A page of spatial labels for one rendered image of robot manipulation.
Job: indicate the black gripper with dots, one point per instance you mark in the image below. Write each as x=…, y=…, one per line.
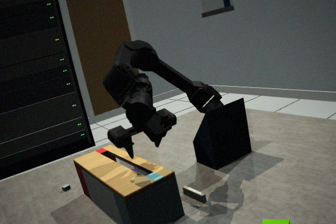
x=121, y=137

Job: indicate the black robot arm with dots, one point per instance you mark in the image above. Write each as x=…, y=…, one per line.
x=136, y=90

